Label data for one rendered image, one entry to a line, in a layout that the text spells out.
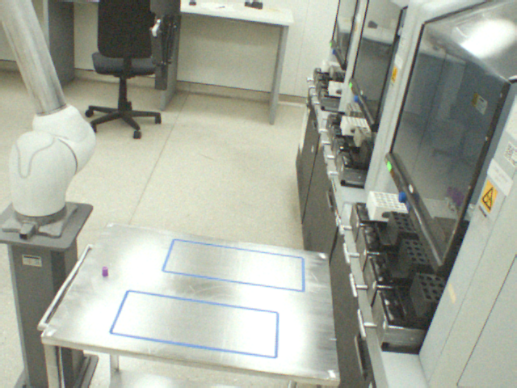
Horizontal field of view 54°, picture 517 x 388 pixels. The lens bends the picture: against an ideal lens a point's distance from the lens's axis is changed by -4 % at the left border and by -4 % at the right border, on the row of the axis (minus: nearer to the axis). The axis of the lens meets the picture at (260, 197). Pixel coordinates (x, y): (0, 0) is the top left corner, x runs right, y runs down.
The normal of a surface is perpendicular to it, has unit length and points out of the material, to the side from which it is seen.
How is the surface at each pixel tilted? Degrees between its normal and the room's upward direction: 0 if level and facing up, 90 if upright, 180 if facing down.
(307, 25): 90
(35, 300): 90
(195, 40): 90
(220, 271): 0
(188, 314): 0
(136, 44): 98
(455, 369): 90
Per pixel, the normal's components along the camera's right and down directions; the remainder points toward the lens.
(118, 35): 0.30, 0.61
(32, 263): -0.02, 0.47
